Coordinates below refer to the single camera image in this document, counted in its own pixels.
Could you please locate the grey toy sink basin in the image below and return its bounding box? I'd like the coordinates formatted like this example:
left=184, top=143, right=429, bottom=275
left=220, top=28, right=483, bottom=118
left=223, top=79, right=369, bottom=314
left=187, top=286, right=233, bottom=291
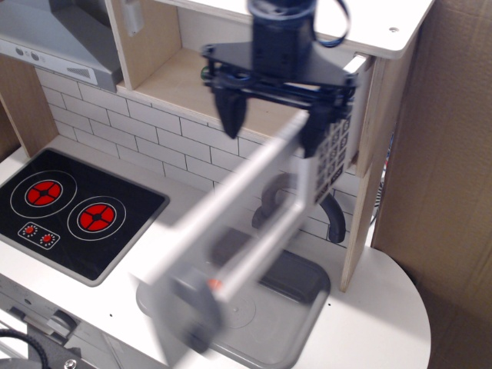
left=137, top=228, right=331, bottom=368

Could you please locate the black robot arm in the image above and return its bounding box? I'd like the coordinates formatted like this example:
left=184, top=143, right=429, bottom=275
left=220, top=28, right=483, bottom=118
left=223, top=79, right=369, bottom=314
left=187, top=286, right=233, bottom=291
left=202, top=1, right=356, bottom=158

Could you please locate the grey range hood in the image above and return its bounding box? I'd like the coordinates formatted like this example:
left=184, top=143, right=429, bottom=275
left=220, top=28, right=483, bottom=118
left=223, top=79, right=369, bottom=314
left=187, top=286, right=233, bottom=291
left=1, top=1, right=123, bottom=92

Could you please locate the black cable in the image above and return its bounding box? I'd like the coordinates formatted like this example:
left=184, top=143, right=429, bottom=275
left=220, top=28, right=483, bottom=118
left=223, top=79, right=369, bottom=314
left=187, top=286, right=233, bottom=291
left=0, top=328, right=49, bottom=369

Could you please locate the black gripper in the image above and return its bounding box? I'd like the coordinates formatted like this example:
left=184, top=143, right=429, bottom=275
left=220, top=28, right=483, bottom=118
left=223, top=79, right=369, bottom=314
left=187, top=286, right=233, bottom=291
left=202, top=15, right=356, bottom=158

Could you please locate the purple toy eggplant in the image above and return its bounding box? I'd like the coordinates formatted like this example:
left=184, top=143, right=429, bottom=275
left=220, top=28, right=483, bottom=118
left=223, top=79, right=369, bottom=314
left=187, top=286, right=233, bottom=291
left=200, top=66, right=210, bottom=81

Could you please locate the white toy microwave door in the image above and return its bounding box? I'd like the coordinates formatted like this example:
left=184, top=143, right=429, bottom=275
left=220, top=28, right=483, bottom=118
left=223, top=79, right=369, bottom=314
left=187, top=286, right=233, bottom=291
left=138, top=108, right=358, bottom=368

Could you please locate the white wooden microwave cabinet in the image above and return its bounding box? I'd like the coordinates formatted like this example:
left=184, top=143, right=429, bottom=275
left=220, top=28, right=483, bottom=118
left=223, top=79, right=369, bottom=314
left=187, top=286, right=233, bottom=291
left=106, top=1, right=432, bottom=291

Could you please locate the orange salmon sushi toy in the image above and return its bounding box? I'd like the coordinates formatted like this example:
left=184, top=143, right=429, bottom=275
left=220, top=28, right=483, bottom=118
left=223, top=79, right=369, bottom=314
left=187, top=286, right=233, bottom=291
left=207, top=278, right=222, bottom=291

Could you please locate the black toy stove top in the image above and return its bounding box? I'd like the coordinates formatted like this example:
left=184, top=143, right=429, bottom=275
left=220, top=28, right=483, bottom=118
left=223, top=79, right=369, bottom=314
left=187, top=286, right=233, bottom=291
left=1, top=149, right=170, bottom=287

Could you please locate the grey metal bracket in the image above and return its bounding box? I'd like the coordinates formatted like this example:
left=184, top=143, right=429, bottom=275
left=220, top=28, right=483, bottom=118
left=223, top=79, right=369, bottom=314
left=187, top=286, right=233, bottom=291
left=1, top=276, right=115, bottom=368

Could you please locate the dark grey toy faucet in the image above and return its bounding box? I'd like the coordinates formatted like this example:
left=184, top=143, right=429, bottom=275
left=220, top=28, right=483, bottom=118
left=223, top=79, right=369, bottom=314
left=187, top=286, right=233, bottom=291
left=251, top=173, right=346, bottom=243

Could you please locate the brown cardboard box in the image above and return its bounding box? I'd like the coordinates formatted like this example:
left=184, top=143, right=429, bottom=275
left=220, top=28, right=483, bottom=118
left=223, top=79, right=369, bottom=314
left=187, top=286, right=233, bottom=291
left=372, top=1, right=491, bottom=368

